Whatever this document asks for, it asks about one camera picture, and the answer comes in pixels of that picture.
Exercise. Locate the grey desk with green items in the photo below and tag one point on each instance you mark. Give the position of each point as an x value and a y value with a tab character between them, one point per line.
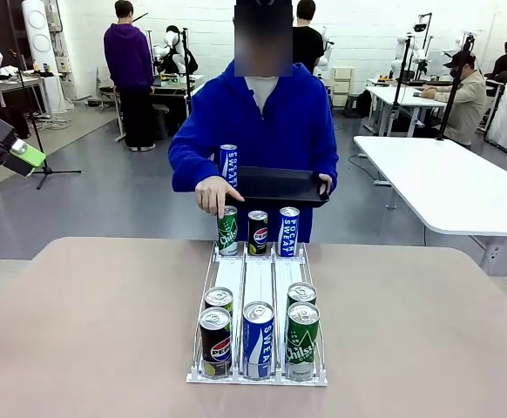
171	85

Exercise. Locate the green Chilsung cider can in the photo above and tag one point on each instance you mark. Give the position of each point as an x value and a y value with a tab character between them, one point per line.
302	292
228	233
302	344

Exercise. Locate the white humanoid robot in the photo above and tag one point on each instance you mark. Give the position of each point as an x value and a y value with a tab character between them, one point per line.
173	48
325	48
412	54

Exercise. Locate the white desk with legs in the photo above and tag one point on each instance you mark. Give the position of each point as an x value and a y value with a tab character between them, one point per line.
403	96

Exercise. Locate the black Pepsi can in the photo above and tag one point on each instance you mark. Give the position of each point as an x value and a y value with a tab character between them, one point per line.
258	233
215	344

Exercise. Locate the standing person in black shirt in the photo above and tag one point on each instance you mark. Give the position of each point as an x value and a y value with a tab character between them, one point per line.
308	41

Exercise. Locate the person in purple hoodie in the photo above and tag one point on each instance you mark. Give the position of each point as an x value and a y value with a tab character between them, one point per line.
129	65

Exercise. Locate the person's right forearm blue sleeve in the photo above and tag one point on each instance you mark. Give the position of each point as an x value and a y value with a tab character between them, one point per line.
192	167

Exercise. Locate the person's left hand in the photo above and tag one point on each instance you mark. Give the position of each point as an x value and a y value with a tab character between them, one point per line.
326	183

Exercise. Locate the black bag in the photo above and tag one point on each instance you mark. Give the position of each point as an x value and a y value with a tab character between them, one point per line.
364	103

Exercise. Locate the black plastic serving tray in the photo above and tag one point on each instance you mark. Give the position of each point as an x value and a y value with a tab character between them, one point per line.
279	187

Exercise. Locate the person's left forearm blue sleeve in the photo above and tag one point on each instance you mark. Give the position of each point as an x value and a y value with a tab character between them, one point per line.
328	161

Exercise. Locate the cluttered white desk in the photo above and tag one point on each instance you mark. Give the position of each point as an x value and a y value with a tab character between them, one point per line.
22	82

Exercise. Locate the white tower air conditioner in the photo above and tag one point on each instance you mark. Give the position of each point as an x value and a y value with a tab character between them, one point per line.
40	52

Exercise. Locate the black tripod microphone stand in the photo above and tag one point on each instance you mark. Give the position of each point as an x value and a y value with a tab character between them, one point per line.
57	171

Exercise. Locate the seated person in black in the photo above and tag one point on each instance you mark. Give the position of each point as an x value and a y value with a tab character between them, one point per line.
506	61

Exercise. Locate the blue Pocari Sweat can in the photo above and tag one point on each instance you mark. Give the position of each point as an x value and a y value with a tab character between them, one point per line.
289	231
258	339
229	167

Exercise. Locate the person's right hand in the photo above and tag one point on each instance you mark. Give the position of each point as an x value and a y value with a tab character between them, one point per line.
214	193

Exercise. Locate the white three-lane can rack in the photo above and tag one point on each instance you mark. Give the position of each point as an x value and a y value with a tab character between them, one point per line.
258	272

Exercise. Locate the person in beige jacket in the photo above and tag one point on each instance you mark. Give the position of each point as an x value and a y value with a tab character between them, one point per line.
469	100

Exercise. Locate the black camera stand pole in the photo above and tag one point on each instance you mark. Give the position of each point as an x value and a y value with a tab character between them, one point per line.
399	87
188	78
454	104

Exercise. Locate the person in blue hoodie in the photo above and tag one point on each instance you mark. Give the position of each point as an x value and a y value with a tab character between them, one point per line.
279	126

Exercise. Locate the large white table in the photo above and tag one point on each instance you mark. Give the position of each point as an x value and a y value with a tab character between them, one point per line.
445	187

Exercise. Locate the green can second row left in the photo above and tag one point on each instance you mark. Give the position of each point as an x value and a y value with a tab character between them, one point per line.
219	297

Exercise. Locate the white drawer cabinet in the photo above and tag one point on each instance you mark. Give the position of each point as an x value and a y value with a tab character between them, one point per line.
343	85

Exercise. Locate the black backpack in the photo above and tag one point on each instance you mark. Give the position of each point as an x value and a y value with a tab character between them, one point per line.
20	124

